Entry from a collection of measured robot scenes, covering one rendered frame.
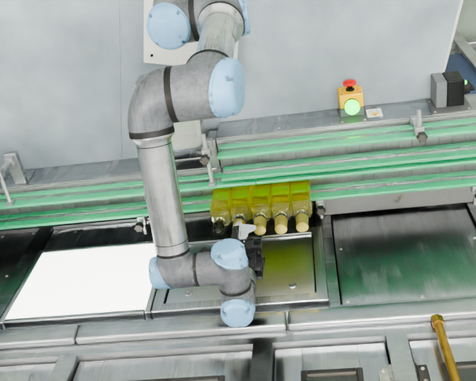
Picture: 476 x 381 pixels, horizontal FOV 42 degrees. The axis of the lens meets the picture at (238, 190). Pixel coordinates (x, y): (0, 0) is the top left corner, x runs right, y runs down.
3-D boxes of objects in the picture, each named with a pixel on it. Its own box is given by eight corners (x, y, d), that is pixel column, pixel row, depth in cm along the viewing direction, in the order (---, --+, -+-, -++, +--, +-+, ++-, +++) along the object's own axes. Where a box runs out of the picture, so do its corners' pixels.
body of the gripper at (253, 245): (265, 257, 163) (264, 286, 153) (233, 259, 164) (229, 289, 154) (261, 233, 159) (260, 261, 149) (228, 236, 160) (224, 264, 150)
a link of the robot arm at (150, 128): (106, 76, 123) (149, 300, 136) (159, 69, 121) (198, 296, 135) (122, 69, 134) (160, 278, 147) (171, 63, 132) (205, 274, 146)
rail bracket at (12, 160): (23, 178, 209) (-4, 214, 189) (7, 133, 201) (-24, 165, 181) (36, 177, 208) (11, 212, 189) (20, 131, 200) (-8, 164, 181)
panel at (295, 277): (41, 257, 200) (0, 331, 171) (38, 249, 199) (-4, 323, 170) (323, 233, 189) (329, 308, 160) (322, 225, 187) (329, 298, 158)
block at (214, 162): (211, 158, 197) (208, 168, 191) (205, 131, 192) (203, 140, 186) (222, 156, 197) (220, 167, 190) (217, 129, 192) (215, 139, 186)
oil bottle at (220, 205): (218, 192, 196) (211, 230, 177) (215, 177, 193) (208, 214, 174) (236, 190, 195) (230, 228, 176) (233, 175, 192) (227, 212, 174)
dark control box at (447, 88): (430, 97, 189) (435, 108, 182) (430, 72, 185) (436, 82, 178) (458, 94, 188) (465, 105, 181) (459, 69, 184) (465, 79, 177)
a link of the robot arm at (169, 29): (148, -4, 167) (137, 9, 155) (197, -11, 165) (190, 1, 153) (158, 40, 173) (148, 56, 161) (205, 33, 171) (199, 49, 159)
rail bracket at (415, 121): (406, 123, 180) (415, 144, 169) (406, 100, 177) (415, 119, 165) (421, 122, 180) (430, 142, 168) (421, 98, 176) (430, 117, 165)
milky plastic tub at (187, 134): (154, 140, 202) (149, 153, 195) (138, 75, 191) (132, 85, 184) (206, 135, 200) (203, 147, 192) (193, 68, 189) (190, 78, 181)
